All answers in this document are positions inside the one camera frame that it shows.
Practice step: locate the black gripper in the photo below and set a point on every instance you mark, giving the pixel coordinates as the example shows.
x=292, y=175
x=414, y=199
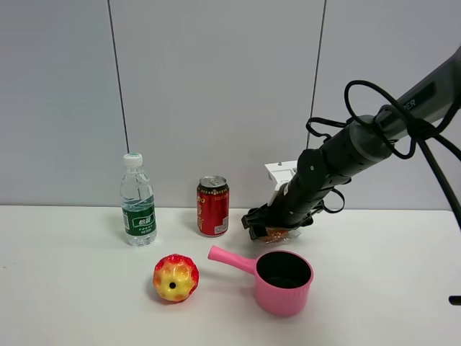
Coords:
x=294, y=206

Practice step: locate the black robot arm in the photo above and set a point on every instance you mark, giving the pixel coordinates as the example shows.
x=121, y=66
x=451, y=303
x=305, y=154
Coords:
x=399, y=128

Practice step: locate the clear water bottle green label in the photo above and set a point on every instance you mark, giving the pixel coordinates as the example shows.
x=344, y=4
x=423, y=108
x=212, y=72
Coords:
x=137, y=202

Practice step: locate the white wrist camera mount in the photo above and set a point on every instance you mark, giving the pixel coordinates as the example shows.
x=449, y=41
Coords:
x=281, y=172

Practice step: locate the fruit tart pastry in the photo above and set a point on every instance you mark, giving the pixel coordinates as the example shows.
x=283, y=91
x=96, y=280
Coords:
x=279, y=235

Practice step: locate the red drink can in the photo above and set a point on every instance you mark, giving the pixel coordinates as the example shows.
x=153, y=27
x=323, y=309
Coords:
x=212, y=205

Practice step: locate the red yellow toy ball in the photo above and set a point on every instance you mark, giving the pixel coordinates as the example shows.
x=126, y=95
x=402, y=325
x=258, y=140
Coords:
x=175, y=278

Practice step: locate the pink saucepan with handle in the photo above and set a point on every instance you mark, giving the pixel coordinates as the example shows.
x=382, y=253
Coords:
x=282, y=278

